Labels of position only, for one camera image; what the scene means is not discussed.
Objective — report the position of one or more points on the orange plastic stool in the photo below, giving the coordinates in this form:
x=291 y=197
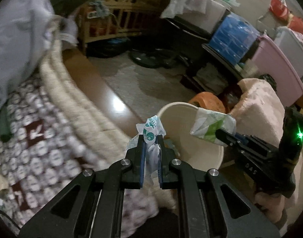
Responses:
x=209 y=101

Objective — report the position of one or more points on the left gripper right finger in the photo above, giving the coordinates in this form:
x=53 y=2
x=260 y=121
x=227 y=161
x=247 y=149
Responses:
x=167 y=178

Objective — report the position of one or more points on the grey blue duvet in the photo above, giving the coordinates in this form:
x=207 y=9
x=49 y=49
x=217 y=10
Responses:
x=25 y=36

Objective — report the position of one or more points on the pink plastic storage bin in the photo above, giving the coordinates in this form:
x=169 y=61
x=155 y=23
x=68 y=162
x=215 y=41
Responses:
x=270 y=60

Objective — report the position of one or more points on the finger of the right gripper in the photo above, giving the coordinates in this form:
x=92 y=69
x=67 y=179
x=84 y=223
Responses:
x=230 y=139

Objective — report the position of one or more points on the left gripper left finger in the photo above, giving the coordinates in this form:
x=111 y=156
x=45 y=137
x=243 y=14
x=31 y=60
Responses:
x=134 y=176

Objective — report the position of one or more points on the blue plastic drawer box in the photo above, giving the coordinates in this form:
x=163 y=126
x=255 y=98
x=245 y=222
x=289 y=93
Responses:
x=233 y=38

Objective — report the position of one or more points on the wooden baby crib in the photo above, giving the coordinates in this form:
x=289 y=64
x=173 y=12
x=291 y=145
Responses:
x=108 y=19

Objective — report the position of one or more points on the clear plastic wrapper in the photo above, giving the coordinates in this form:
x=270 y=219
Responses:
x=150 y=130

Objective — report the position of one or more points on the cream fleece blanket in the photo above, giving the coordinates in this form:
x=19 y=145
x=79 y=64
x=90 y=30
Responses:
x=89 y=124

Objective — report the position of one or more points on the red bag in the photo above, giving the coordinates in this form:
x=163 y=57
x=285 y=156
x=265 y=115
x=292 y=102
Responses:
x=279 y=9

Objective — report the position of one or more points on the grey white storage bin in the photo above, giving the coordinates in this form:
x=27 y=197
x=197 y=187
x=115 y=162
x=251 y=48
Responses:
x=291 y=47

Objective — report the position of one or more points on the cream round trash bin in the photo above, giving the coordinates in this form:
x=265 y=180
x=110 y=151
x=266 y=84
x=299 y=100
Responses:
x=177 y=119

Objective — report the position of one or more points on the brown wooden bed frame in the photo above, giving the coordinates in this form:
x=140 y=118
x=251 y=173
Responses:
x=87 y=78

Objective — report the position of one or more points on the pink fleece blanket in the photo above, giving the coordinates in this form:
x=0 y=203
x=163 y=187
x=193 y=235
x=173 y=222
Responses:
x=259 y=112

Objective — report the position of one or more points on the green white tissue packet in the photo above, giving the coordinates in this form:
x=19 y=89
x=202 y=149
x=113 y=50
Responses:
x=207 y=122

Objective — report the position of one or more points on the patterned maroon bed sheet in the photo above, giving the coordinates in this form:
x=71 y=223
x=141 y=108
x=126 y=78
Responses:
x=44 y=154

